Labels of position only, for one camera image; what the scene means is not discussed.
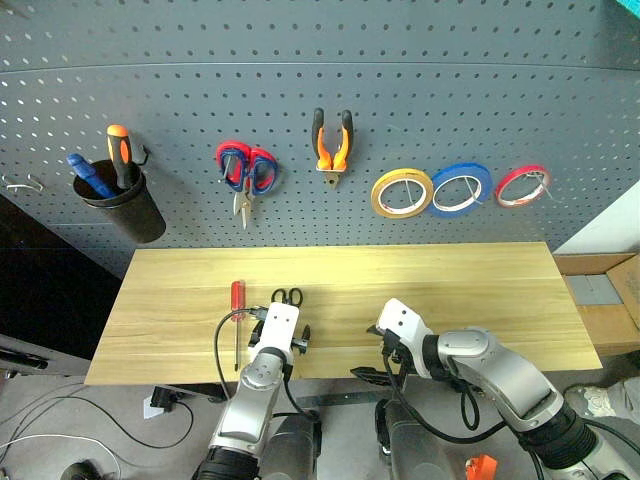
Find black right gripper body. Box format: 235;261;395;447
380;329;408;377

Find yellow tape roll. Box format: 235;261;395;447
370;167;434;220

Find blue tape roll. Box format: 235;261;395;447
428;161;493;219

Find red tape roll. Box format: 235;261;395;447
494;165;552;210

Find silver metal pegboard hook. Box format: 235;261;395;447
528;170;564;204
0;173;46;193

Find grey perforated pegboard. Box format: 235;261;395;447
0;0;640;279

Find grey metal bar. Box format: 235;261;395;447
293;391;387;408

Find black scissors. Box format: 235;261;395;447
271;287;305;307

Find light wooden table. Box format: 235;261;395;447
83;241;604;386

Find dark rounded shape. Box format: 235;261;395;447
374;398;457;480
259;413;324;480

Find black power adapter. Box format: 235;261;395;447
151;386;178;413

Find red and blue scissors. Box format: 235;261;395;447
215;140;279;231

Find orange plastic object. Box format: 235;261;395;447
464;453;500;480

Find black cup holder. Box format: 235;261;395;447
72;159;167;245

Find orange and black pliers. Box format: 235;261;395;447
311;107;354;190

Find grey sneaker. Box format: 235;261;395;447
564;376;640;422

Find dark cabinet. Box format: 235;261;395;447
0;193;125;362

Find brown cardboard box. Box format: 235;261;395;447
552;252;640;357

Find black round floor object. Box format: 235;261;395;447
61;460;102;480

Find orange and black screwdriver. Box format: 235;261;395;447
106;124;135;190

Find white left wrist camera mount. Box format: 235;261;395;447
252;301;301;362

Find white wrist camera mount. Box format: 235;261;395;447
252;301;301;362
375;298;435;376

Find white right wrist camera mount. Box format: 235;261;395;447
375;298;435;376

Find red handled screwdriver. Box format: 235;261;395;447
230;280;247;372

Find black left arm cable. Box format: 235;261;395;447
213;305;269;401

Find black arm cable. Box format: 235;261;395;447
382;344;507;444
213;305;269;401

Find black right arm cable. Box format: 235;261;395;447
382;344;507;444

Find black floor cable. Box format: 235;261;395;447
0;394;196;451

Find white floor cable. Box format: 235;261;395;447
0;433;124;480

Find blue handled screwdriver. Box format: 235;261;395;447
66;153;117;199

